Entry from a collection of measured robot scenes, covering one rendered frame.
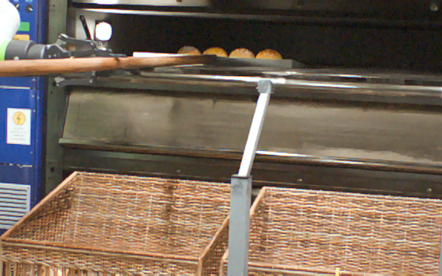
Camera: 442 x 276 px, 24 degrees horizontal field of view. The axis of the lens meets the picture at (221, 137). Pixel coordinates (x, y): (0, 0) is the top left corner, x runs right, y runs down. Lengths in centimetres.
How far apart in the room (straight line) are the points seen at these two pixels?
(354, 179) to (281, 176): 21
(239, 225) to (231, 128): 65
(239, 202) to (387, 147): 66
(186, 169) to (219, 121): 17
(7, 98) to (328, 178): 100
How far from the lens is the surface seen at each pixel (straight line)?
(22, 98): 319
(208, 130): 302
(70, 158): 318
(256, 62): 347
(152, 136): 306
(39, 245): 270
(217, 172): 303
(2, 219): 326
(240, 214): 240
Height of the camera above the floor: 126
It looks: 5 degrees down
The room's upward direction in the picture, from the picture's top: 2 degrees clockwise
